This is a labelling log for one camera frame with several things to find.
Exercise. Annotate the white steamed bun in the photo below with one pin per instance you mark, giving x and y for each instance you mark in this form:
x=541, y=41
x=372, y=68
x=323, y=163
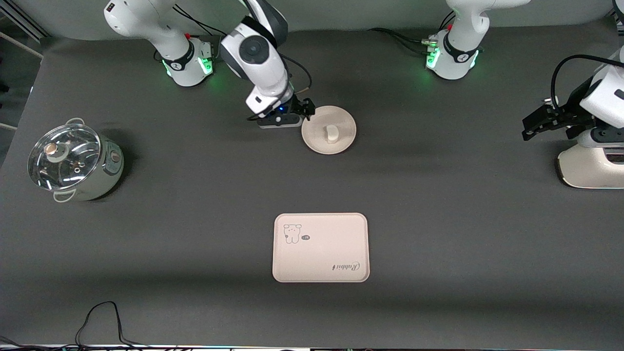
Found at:
x=332, y=134

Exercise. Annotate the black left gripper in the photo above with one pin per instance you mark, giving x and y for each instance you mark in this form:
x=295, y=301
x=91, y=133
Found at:
x=573, y=110

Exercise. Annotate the aluminium frame rail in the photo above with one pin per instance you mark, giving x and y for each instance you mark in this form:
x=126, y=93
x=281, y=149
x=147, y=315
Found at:
x=24, y=23

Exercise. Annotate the glass pot lid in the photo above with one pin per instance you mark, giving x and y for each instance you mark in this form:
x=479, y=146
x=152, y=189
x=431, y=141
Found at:
x=63, y=156

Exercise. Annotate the white toaster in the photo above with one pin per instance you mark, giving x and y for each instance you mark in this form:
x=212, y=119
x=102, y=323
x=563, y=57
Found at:
x=585, y=168

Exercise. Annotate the beige rectangular rabbit tray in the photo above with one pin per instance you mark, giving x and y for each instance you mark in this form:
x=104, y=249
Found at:
x=321, y=253

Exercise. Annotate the steel pot with lid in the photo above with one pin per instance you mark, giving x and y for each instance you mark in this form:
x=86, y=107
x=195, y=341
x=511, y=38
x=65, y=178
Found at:
x=105, y=175

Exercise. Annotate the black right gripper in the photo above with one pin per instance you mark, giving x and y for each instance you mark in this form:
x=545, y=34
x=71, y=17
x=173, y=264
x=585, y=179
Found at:
x=298, y=107

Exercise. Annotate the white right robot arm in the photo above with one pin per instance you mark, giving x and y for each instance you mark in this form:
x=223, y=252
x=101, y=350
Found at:
x=258, y=53

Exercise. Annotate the round beige plate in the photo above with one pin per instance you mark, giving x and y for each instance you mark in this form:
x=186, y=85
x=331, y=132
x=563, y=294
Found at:
x=341, y=141

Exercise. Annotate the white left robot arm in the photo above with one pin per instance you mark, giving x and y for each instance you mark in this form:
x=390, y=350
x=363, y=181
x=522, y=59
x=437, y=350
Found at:
x=460, y=48

